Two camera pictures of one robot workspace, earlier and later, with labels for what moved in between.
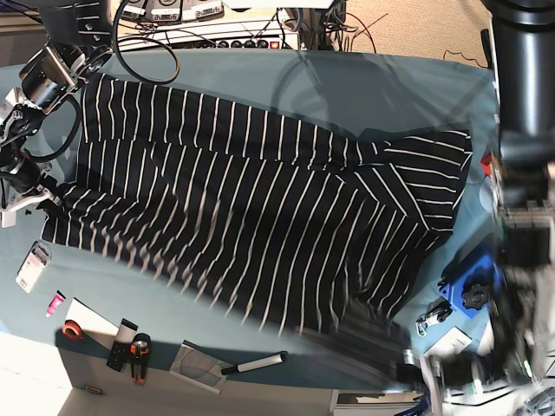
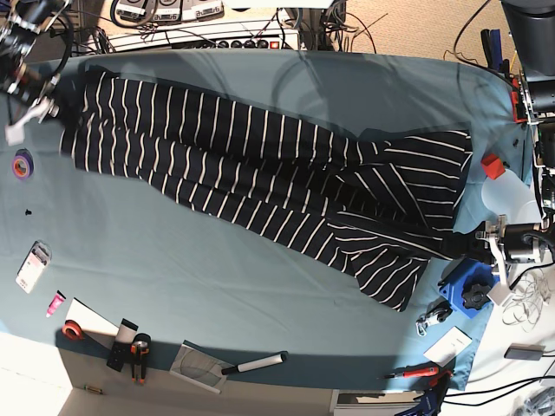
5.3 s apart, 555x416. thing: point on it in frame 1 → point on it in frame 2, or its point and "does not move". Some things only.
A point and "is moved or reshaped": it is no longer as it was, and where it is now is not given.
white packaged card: [33, 265] does not move
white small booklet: [451, 343] does not move
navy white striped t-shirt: [295, 225] is moved or reshaped
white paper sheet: [88, 320] does not move
